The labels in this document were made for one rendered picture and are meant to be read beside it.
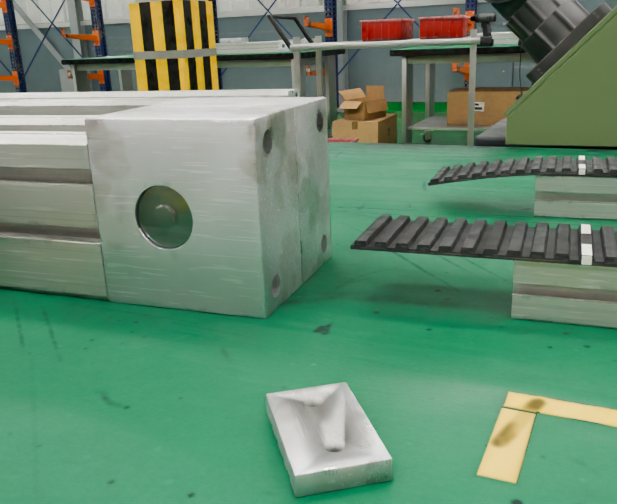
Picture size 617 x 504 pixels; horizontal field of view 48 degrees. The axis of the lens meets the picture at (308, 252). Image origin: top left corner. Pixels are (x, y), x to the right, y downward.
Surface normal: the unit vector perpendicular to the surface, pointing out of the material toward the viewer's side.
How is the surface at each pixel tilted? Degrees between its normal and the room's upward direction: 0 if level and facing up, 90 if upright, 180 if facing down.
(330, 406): 0
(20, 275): 90
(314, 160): 90
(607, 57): 90
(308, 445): 0
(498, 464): 0
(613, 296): 90
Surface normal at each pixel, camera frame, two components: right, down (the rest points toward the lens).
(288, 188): 0.94, 0.07
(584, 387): -0.04, -0.95
